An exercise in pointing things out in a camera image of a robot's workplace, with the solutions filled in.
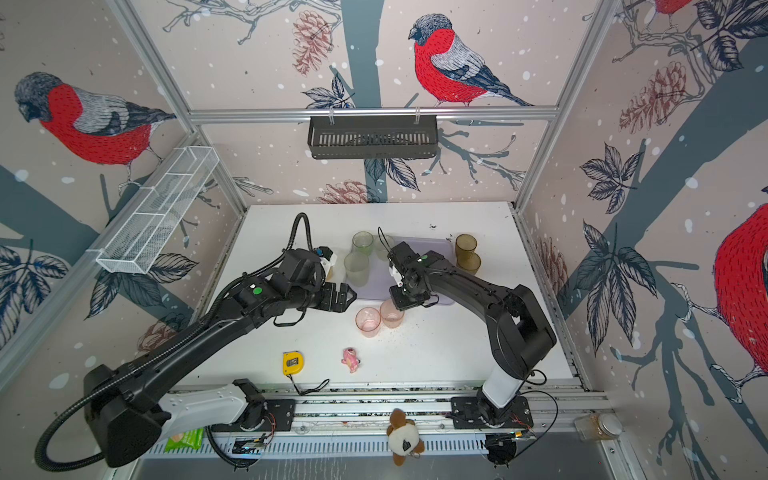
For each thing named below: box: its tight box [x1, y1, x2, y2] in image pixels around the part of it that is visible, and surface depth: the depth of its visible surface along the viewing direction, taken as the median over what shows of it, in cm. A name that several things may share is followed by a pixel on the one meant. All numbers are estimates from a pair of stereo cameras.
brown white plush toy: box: [386, 408, 425, 467], surface depth 70 cm
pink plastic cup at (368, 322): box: [355, 306, 382, 339], surface depth 89 cm
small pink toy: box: [341, 347, 361, 374], surface depth 82 cm
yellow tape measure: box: [282, 350, 305, 376], surface depth 82 cm
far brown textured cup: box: [455, 233, 478, 264], surface depth 105 cm
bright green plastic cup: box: [352, 230, 374, 256], surface depth 106 cm
